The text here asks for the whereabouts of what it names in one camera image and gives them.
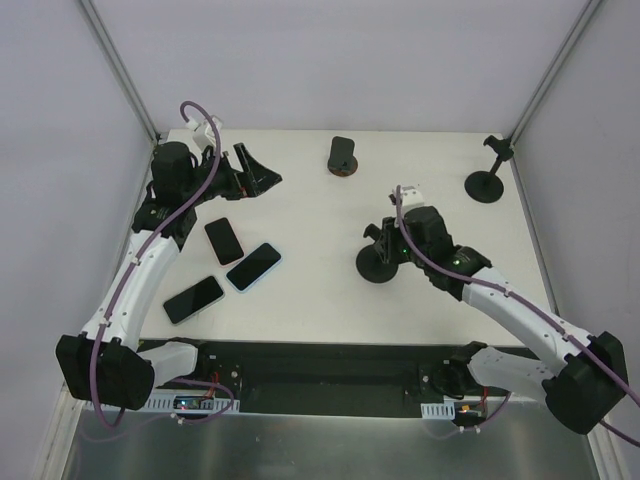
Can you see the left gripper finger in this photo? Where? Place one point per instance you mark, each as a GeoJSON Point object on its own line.
{"type": "Point", "coordinates": [259, 179]}
{"type": "Point", "coordinates": [248, 163]}

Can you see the left aluminium frame post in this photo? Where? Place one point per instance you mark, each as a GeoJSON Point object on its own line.
{"type": "Point", "coordinates": [118, 68]}

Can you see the left white cable duct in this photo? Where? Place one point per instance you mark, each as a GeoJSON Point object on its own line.
{"type": "Point", "coordinates": [196, 405]}

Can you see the green case phone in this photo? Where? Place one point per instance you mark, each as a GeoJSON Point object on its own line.
{"type": "Point", "coordinates": [193, 300]}

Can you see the white cable duct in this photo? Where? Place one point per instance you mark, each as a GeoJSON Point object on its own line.
{"type": "Point", "coordinates": [438, 411]}
{"type": "Point", "coordinates": [196, 405]}

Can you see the right aluminium frame post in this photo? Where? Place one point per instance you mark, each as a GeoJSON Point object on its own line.
{"type": "Point", "coordinates": [566, 48]}

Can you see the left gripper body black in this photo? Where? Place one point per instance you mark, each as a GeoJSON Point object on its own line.
{"type": "Point", "coordinates": [242, 177]}

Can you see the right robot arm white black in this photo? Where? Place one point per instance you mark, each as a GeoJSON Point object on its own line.
{"type": "Point", "coordinates": [578, 376]}

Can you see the pink case phone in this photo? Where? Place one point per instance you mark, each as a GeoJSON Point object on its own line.
{"type": "Point", "coordinates": [224, 242]}

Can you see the black round base phone stand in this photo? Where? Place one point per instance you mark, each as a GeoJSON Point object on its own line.
{"type": "Point", "coordinates": [372, 269]}

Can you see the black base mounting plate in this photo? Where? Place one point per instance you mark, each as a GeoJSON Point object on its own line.
{"type": "Point", "coordinates": [387, 381]}

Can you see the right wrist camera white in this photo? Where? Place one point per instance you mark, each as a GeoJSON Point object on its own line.
{"type": "Point", "coordinates": [406, 198]}

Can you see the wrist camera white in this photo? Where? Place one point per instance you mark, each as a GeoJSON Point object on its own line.
{"type": "Point", "coordinates": [406, 198]}
{"type": "Point", "coordinates": [202, 133]}

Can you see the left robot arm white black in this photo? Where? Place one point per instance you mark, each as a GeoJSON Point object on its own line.
{"type": "Point", "coordinates": [101, 364]}

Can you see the black tall corner phone stand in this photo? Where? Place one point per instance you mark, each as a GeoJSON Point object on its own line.
{"type": "Point", "coordinates": [485, 186]}

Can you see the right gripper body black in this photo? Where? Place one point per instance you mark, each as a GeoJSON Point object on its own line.
{"type": "Point", "coordinates": [388, 240]}

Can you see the right white cable duct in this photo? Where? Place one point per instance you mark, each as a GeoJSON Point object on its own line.
{"type": "Point", "coordinates": [438, 411]}

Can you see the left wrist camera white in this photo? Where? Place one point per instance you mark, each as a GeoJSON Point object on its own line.
{"type": "Point", "coordinates": [202, 133]}

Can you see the aluminium frame post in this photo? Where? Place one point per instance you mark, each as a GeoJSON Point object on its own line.
{"type": "Point", "coordinates": [118, 68]}
{"type": "Point", "coordinates": [566, 48]}

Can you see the black stand with brown base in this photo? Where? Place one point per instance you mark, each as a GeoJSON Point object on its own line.
{"type": "Point", "coordinates": [341, 161]}

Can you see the light blue case phone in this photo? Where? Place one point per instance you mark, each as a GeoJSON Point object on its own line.
{"type": "Point", "coordinates": [253, 267]}

